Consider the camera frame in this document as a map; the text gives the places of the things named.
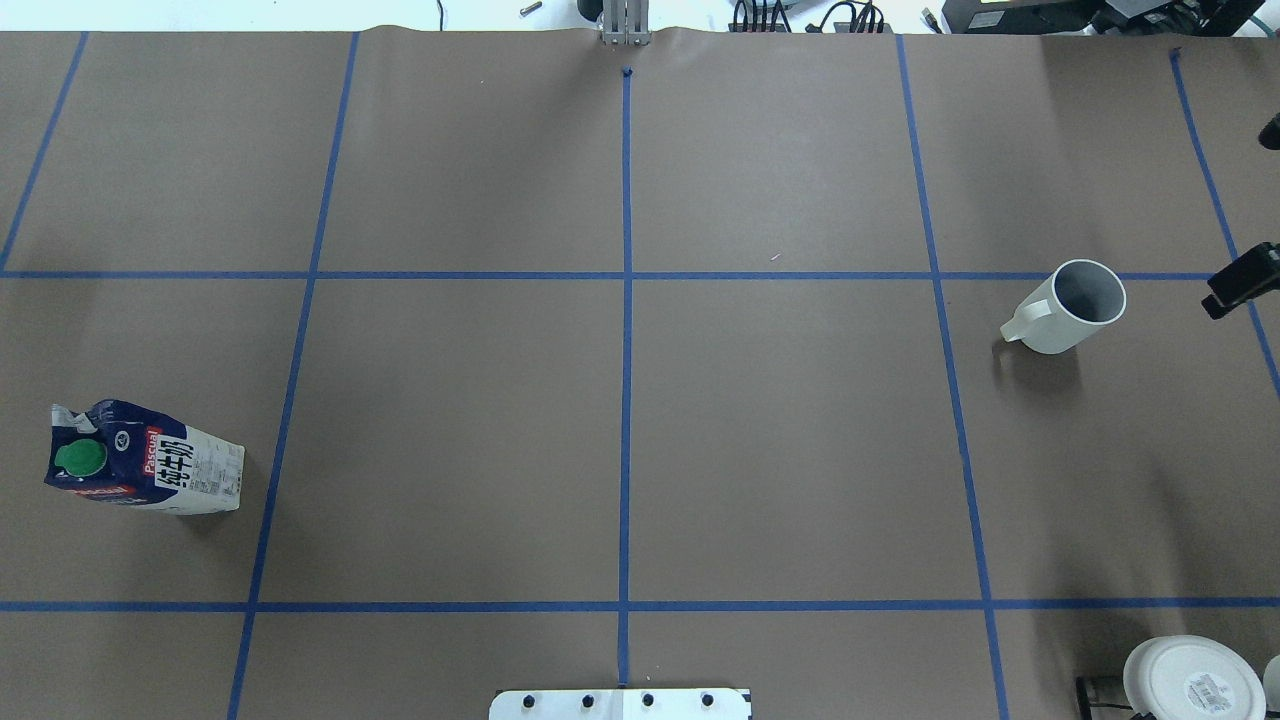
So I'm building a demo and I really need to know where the aluminium frame post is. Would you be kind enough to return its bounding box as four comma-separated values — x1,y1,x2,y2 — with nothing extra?
596,0,652,47

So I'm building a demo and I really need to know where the white upside-down mug on rack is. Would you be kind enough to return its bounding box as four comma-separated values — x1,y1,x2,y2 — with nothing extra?
1123,635,1267,719

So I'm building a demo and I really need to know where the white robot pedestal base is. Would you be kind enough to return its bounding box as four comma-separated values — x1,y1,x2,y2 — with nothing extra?
488,687,754,719

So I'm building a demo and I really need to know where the blue white milk carton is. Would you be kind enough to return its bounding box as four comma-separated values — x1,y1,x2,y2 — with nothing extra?
44,398,244,515

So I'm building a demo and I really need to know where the white mug grey inside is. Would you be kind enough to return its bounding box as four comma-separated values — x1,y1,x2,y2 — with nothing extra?
1000,259,1128,355

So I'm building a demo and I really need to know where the black wire mug rack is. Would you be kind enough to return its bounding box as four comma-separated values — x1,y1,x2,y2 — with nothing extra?
1074,676,1146,720

